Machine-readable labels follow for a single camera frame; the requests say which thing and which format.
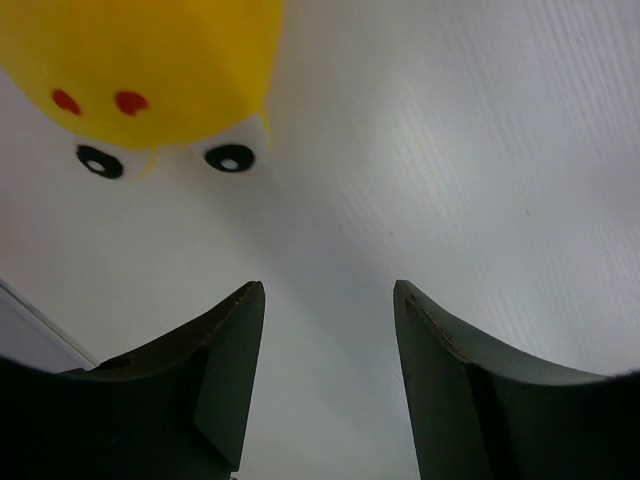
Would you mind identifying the yellow plush red stripes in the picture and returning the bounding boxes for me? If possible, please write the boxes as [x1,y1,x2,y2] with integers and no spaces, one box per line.
[1,1,284,180]

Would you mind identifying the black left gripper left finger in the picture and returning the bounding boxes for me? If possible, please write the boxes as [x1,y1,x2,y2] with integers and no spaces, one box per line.
[1,281,265,479]

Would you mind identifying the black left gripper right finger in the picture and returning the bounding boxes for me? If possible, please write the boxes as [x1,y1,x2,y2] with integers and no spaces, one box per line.
[393,280,639,479]

